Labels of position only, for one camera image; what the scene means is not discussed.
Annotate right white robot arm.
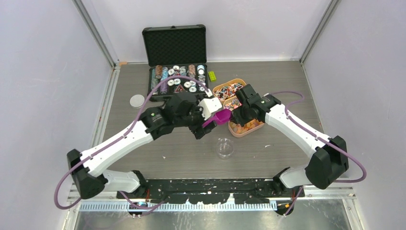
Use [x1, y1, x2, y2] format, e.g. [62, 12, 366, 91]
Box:
[231, 84, 349, 197]

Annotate yellow-green small block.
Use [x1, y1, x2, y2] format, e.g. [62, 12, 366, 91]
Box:
[208, 71, 216, 82]

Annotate clear round plastic jar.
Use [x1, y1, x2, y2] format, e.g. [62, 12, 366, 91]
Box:
[216, 138, 235, 159]

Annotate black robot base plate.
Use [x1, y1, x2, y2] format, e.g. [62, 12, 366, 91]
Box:
[124, 178, 305, 205]

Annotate beige tray swirl lollipops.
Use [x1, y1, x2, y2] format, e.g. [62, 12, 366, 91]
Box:
[223, 96, 241, 111]

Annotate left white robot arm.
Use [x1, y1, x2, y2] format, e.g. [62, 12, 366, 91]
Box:
[67, 92, 223, 199]

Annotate magenta plastic scoop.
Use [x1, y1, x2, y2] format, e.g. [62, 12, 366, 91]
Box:
[202, 109, 232, 127]

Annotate pink tray popsicle candies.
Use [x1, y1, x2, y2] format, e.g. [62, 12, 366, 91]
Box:
[228, 119, 265, 138]

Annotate orange tray with lollipops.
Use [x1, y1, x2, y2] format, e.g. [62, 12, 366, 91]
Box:
[212, 79, 246, 103]

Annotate black poker chip case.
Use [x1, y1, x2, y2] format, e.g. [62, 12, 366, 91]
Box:
[142, 24, 208, 93]

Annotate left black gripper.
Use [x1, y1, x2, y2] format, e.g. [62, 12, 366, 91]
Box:
[174, 95, 216, 138]

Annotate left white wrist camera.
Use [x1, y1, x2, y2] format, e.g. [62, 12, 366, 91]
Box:
[198, 89, 223, 120]

